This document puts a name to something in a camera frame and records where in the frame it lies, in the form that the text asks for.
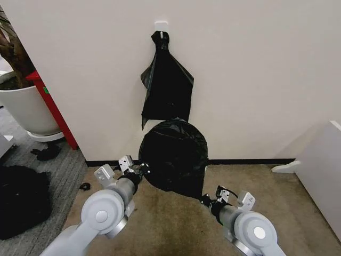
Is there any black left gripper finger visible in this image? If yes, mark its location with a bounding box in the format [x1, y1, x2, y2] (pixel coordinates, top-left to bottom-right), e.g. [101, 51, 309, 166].
[134, 162, 152, 176]

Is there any black garbage bag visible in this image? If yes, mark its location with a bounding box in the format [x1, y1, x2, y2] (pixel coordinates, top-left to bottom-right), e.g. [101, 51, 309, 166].
[140, 30, 194, 131]
[137, 118, 209, 200]

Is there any hanging black garbage bag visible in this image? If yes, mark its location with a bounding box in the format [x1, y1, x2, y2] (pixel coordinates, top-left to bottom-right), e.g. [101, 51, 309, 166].
[140, 30, 194, 131]

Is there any small black bag scrap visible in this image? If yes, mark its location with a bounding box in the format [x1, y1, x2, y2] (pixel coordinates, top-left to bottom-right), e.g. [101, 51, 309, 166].
[29, 143, 62, 162]

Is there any large black bag pile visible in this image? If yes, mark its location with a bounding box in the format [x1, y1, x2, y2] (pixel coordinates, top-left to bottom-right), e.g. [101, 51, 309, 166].
[0, 164, 53, 240]

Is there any black baseboard strip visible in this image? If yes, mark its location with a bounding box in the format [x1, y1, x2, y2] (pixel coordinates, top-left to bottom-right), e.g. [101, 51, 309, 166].
[85, 158, 296, 168]

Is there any white board foot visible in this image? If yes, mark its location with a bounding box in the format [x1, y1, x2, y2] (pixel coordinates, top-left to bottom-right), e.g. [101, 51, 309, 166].
[271, 159, 303, 174]

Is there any white pot saucer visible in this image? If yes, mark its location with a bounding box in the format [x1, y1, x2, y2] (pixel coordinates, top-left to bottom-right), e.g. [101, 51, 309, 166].
[27, 130, 66, 143]

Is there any red cabinet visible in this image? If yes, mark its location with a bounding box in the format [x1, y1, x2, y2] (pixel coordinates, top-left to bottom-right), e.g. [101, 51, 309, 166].
[26, 69, 78, 150]

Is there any white board panel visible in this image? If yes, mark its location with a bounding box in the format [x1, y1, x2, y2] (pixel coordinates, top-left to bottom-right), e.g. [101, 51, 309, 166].
[295, 120, 341, 235]

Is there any white plant pot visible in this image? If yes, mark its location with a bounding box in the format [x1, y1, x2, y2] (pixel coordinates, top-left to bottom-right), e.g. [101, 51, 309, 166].
[0, 69, 62, 135]

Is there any brown plant trunk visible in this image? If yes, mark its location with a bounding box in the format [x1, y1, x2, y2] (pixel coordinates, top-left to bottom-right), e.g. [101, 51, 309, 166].
[0, 12, 37, 89]

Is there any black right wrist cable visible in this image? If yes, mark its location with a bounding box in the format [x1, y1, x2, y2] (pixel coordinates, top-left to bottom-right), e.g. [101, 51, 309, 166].
[218, 186, 240, 199]

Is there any white wall hook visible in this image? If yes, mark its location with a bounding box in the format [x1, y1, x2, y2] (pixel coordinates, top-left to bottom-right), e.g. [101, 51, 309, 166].
[153, 19, 169, 39]

